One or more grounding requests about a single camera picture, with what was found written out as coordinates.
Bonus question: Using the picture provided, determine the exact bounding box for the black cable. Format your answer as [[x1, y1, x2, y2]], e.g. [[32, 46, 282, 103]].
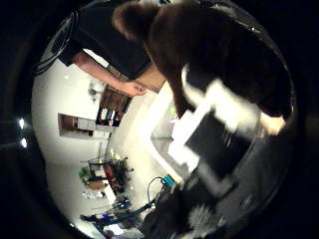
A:
[[147, 175, 165, 203]]

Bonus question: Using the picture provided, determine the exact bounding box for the dark shelf with items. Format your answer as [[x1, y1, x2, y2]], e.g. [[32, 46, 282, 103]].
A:
[[95, 87, 134, 128]]

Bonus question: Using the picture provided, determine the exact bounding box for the blue box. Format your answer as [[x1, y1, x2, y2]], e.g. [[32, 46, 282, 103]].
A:
[[161, 173, 176, 189]]

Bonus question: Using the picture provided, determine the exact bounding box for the rack with plants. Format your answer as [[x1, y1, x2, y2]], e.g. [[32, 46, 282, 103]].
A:
[[78, 155, 135, 197]]

